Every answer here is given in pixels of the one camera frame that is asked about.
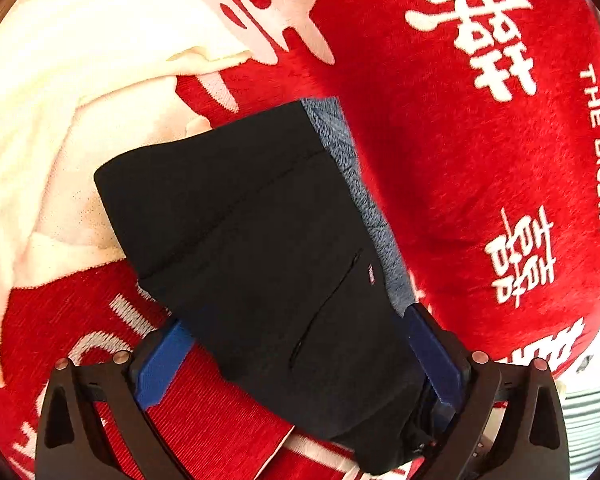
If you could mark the cream white garment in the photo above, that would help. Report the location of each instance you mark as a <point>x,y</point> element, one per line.
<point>55,110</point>

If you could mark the white ribbed object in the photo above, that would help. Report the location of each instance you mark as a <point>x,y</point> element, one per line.
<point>587,425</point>

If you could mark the black pants with floral stripes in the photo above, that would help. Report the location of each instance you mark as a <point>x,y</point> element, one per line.
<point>260,260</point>

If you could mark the red printed blanket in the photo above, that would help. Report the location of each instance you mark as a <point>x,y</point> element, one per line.
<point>455,160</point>

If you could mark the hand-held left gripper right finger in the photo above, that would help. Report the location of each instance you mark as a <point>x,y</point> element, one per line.
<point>437,360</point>

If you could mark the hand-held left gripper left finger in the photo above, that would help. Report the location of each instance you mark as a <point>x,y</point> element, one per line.
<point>160,370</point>

